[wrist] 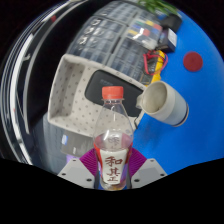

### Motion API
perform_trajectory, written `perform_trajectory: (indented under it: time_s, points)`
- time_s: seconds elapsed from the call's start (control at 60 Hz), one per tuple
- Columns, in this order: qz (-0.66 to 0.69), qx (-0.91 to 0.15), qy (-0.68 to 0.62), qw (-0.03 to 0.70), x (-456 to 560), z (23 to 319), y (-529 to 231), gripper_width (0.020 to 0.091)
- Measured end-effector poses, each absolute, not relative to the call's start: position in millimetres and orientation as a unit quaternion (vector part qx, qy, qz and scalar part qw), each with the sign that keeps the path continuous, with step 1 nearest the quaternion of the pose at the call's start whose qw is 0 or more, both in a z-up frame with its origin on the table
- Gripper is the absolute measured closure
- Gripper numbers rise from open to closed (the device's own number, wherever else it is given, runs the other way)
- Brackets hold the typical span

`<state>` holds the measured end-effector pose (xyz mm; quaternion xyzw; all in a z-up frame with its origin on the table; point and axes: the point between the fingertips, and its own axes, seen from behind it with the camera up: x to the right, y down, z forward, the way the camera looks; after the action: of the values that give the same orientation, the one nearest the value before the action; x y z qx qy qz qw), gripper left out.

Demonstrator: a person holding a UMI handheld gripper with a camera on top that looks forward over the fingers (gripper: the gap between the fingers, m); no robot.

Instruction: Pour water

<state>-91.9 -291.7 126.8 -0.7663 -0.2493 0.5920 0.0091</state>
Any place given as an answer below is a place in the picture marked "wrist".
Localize black rectangular case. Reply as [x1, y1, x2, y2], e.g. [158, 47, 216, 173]
[84, 69, 145, 118]

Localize green potted plant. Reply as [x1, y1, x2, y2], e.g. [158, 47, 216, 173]
[138, 0, 179, 16]

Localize white grey ceramic mug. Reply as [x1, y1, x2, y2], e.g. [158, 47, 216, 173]
[135, 80, 190, 128]

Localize black zip case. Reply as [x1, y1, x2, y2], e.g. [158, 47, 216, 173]
[161, 14, 184, 33]

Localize white dotted fabric tray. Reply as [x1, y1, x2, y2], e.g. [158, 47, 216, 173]
[47, 53, 148, 138]

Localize grey cabinet with coloured drawers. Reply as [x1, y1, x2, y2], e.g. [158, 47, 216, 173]
[124, 14, 164, 51]

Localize dark grey labelled box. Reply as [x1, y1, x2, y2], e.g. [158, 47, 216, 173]
[60, 132, 96, 156]

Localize flat round red coaster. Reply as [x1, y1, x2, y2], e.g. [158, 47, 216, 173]
[182, 50, 204, 72]

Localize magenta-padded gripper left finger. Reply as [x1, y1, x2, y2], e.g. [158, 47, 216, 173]
[57, 148, 101, 190]

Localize grey small-parts drawer cabinet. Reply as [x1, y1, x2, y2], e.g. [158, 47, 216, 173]
[93, 0, 148, 28]
[66, 15, 127, 65]
[105, 36, 155, 84]

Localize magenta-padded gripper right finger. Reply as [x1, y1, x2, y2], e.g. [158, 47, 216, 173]
[127, 148, 168, 190]

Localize dark blue product box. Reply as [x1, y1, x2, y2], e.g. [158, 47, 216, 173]
[158, 27, 178, 54]

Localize clear red-capped drink bottle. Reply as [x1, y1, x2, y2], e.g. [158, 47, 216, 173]
[93, 85, 135, 191]

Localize yellow multimeter with red leads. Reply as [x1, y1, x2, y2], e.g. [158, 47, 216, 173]
[142, 49, 170, 86]

